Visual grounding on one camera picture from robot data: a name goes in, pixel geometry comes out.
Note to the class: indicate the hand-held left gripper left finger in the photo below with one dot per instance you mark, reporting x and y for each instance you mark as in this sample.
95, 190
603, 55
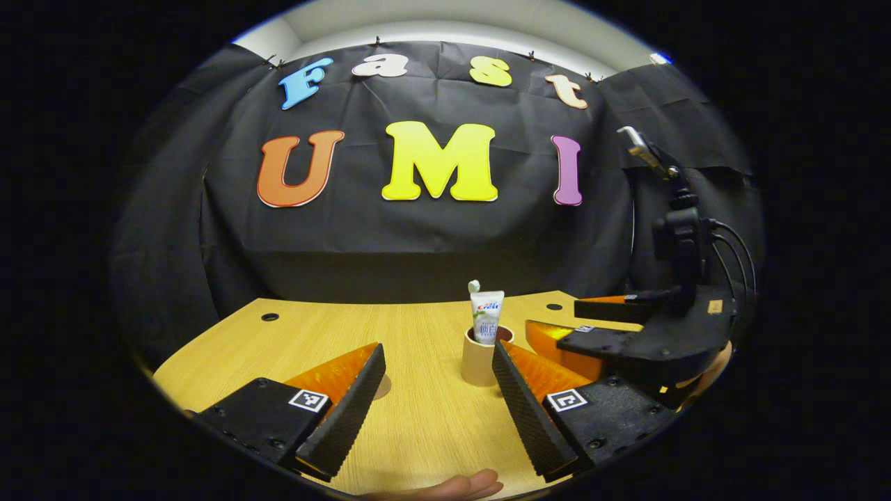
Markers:
348, 417

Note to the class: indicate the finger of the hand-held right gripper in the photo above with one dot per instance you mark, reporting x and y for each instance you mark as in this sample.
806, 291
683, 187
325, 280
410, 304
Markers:
626, 307
605, 344

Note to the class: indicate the beige cup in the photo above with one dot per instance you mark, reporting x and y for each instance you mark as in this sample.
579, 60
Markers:
477, 365

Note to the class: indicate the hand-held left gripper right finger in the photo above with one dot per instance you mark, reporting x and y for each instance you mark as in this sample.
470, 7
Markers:
529, 417

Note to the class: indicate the wooden desktop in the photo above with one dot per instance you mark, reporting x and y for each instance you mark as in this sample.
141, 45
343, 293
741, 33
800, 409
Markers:
418, 348

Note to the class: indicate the round brown coaster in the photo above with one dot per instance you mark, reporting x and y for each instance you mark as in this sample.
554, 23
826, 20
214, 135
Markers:
383, 387

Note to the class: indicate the white toothpaste tube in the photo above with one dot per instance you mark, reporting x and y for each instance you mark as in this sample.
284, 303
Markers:
487, 313

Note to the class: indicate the black backdrop cloth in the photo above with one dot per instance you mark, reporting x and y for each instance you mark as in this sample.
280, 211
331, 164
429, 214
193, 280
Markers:
418, 236

